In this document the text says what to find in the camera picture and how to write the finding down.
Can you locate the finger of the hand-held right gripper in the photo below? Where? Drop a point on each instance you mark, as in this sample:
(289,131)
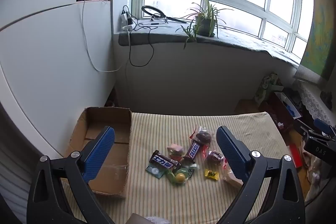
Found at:
(325,126)
(303,128)

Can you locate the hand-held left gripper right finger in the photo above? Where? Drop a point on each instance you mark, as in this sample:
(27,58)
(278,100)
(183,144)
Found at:
(232,154)

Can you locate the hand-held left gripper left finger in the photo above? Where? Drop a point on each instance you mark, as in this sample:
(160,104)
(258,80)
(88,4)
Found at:
(101,154)

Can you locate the brown cardboard box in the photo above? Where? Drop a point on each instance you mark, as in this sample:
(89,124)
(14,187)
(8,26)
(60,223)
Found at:
(116,155)

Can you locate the round chocolate candy red ends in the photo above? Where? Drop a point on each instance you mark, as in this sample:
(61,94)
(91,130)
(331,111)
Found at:
(214,157)

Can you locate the beige packet with pink print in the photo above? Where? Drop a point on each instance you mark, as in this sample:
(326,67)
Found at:
(233,181)

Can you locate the yellow candy packet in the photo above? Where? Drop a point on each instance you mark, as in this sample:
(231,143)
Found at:
(211,174)

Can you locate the dark cake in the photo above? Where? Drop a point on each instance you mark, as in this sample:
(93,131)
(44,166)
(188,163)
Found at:
(203,137)

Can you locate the brown chocolate bar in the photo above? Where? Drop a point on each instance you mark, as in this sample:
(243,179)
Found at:
(193,151)
(162,161)

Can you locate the small green candy packet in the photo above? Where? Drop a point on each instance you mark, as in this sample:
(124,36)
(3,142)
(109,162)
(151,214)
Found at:
(191,171)

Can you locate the orange red candy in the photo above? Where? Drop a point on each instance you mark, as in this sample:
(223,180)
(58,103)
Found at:
(176,156)

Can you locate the teal round candy packet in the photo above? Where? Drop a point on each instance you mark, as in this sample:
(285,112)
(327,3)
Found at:
(155,171)

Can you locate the yellow ball candy green wrapper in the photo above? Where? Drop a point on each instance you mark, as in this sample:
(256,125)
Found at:
(179,177)

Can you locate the pink snack packet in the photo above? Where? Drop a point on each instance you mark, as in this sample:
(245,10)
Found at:
(175,148)

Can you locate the white and blue carton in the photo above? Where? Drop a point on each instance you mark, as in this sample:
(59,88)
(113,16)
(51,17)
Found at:
(288,106)

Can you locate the red box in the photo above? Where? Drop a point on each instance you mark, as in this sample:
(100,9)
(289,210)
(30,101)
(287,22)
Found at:
(295,157)

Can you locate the white lace cloth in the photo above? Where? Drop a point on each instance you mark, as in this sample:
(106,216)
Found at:
(312,100)

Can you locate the green patterned bag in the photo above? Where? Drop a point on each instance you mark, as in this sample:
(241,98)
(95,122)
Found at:
(266,87)

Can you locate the striped beige table cloth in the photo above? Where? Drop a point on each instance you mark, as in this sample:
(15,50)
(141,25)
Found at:
(162,200)

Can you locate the white ribbed shutter door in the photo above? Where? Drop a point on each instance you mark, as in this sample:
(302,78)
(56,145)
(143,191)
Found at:
(10,179)

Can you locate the white cabinet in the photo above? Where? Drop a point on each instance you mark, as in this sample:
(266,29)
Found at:
(52,56)

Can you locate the potted spider plant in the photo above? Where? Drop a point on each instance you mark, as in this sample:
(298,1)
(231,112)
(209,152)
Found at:
(206,24)

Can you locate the white power adapter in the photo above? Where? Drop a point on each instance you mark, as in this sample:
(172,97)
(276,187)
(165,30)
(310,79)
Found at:
(126,19)

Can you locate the wall map poster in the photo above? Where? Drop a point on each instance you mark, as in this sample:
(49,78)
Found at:
(319,43)

